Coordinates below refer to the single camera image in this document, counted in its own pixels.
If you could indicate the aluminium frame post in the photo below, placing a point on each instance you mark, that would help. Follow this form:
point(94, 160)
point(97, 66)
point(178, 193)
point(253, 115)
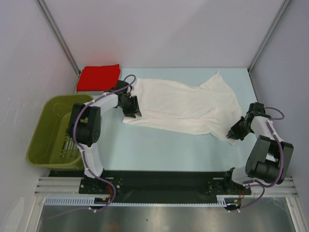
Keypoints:
point(57, 33)
point(270, 32)

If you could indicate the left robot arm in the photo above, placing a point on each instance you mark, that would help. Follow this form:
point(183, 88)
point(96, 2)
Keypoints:
point(85, 122)

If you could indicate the aluminium frame post right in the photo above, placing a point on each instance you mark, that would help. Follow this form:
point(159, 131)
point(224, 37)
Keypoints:
point(270, 32)

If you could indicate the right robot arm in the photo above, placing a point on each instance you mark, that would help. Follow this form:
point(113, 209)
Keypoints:
point(270, 157)

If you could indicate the folded red t shirt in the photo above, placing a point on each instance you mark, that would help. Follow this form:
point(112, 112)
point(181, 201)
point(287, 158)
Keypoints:
point(96, 77)

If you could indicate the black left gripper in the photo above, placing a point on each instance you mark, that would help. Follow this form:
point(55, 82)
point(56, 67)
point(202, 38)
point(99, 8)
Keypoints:
point(134, 109)

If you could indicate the aluminium front rail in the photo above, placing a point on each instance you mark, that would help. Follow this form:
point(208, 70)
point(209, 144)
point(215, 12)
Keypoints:
point(69, 186)

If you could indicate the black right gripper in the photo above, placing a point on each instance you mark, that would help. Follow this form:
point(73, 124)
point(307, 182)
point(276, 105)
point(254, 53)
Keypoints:
point(234, 133)

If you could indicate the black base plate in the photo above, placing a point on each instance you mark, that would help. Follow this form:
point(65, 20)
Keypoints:
point(172, 187)

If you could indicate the white t shirt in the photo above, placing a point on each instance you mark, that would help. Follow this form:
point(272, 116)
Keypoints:
point(211, 108)

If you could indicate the aluminium frame post left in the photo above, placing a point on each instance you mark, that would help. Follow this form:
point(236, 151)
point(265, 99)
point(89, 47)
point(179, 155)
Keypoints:
point(57, 33)

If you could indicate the white slotted cable duct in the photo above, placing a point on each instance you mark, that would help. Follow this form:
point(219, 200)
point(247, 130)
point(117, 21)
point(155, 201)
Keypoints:
point(92, 201)

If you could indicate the olive green plastic bin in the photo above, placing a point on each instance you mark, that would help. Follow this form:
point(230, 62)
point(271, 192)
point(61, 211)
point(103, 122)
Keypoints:
point(52, 146)

